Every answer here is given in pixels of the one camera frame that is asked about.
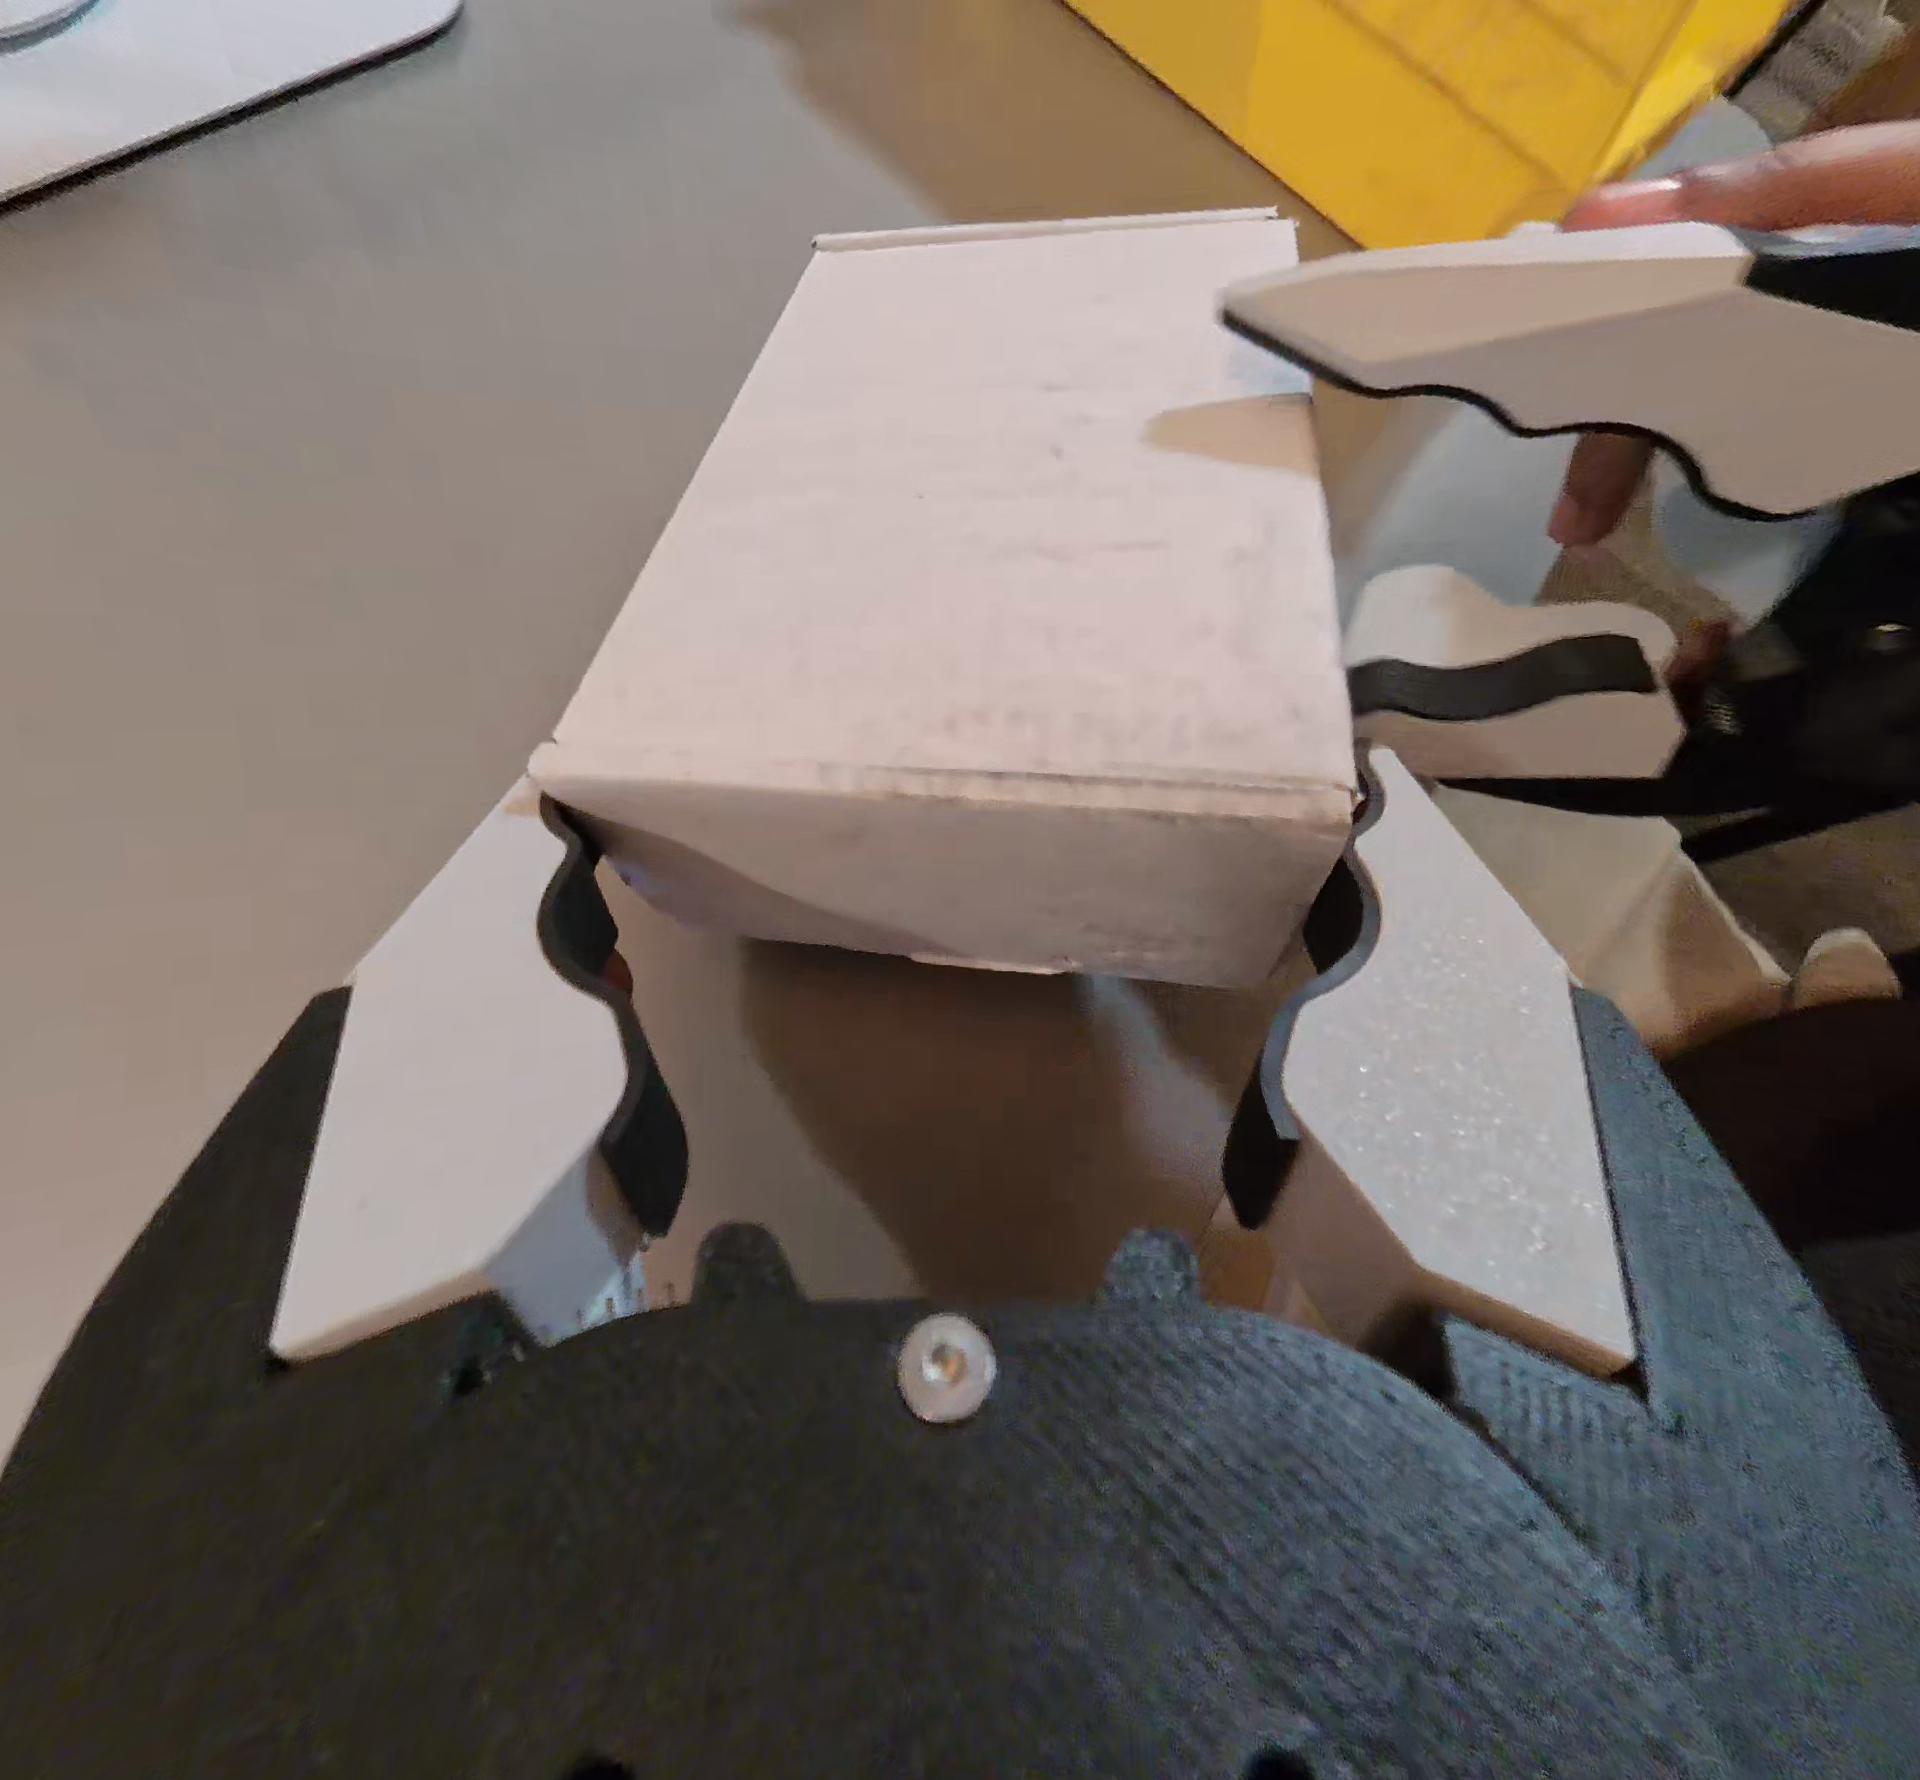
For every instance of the grey desk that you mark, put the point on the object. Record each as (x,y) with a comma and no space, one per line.
(374,461)

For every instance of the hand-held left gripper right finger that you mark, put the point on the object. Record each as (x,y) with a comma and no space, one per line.
(1456,1106)

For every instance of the yellow plastic bin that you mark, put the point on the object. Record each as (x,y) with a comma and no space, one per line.
(1350,10)

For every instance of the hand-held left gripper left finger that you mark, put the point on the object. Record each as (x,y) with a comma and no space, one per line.
(464,1089)

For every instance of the person's right hand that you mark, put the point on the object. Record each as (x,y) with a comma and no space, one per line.
(1802,183)

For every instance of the white cardboard mailer box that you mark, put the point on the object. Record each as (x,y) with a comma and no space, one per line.
(975,535)

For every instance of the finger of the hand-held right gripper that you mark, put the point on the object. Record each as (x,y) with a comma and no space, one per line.
(1649,326)
(1574,747)

